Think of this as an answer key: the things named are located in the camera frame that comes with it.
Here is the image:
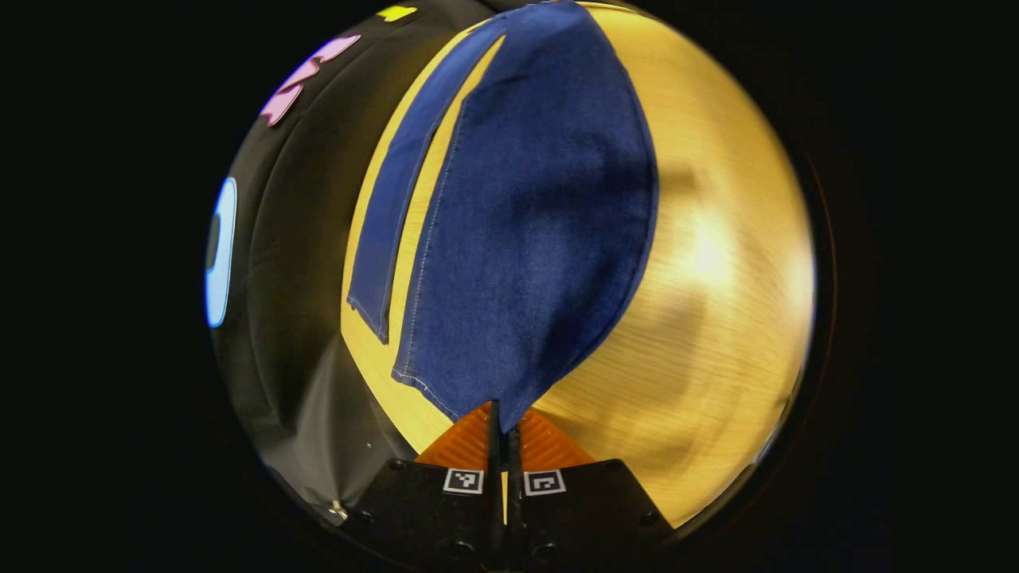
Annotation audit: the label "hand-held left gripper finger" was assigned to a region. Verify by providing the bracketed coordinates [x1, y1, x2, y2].
[506, 406, 677, 570]
[342, 400, 506, 570]

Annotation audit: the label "blue jeans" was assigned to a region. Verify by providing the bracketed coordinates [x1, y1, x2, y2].
[346, 0, 660, 435]

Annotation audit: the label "black backdrop cloth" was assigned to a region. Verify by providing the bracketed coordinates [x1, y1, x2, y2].
[205, 0, 498, 522]

